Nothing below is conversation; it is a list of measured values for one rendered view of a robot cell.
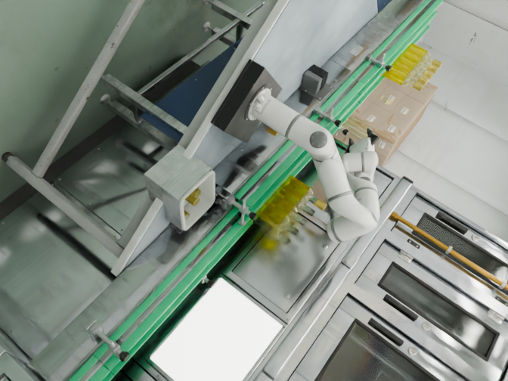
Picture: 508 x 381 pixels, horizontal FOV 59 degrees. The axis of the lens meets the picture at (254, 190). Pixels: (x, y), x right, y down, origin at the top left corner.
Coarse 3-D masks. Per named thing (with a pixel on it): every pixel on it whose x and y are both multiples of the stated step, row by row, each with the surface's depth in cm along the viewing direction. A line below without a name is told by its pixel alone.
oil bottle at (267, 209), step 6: (264, 204) 184; (270, 204) 185; (264, 210) 183; (270, 210) 183; (276, 210) 183; (270, 216) 181; (276, 216) 182; (282, 216) 182; (276, 222) 181; (282, 222) 180; (288, 222) 181; (282, 228) 181
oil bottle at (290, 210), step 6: (270, 198) 186; (276, 198) 186; (282, 198) 187; (276, 204) 185; (282, 204) 185; (288, 204) 185; (282, 210) 184; (288, 210) 184; (294, 210) 184; (288, 216) 183; (294, 216) 184
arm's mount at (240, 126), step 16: (256, 64) 149; (240, 80) 150; (256, 80) 148; (272, 80) 159; (240, 96) 149; (272, 96) 167; (224, 112) 151; (240, 112) 152; (224, 128) 150; (240, 128) 160; (256, 128) 173
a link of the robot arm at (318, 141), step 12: (300, 120) 151; (288, 132) 153; (300, 132) 150; (312, 132) 149; (324, 132) 148; (300, 144) 152; (312, 144) 148; (324, 144) 147; (312, 156) 159; (324, 156) 153
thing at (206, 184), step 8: (208, 176) 153; (200, 184) 167; (208, 184) 163; (208, 192) 168; (184, 200) 167; (200, 200) 171; (208, 200) 171; (184, 208) 169; (192, 208) 169; (200, 208) 170; (208, 208) 170; (192, 216) 168; (200, 216) 169; (184, 224) 160; (192, 224) 166
